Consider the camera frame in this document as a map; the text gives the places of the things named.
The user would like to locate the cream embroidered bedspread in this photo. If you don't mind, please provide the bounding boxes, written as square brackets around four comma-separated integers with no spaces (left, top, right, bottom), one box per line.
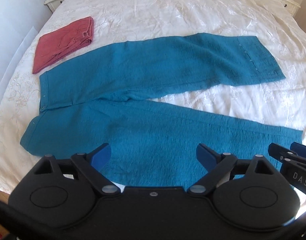
[0,0,306,196]

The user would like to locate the teal blue pants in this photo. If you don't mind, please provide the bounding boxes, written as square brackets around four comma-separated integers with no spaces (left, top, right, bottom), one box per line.
[20,33,302,187]

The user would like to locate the folded red garment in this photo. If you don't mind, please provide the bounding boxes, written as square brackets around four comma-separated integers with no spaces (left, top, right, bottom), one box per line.
[32,16,94,74]

